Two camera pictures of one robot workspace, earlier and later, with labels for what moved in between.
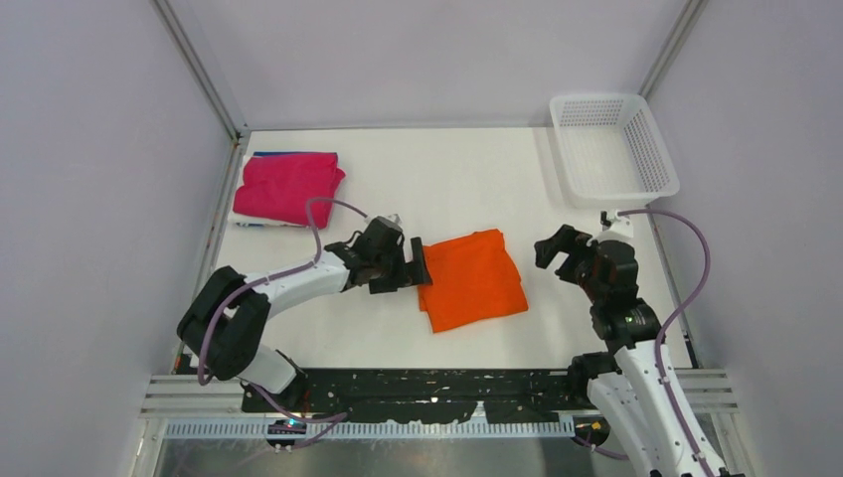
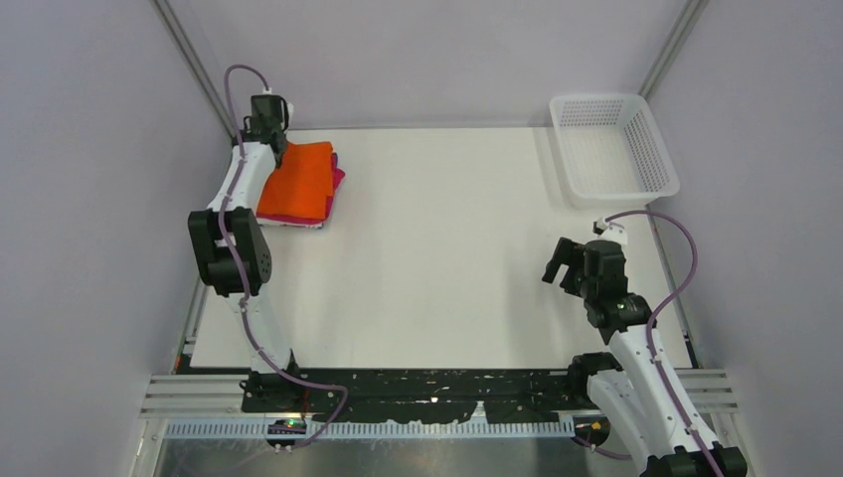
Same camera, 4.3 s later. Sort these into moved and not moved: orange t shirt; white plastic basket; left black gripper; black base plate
Moved: orange t shirt; left black gripper
Not moved: white plastic basket; black base plate
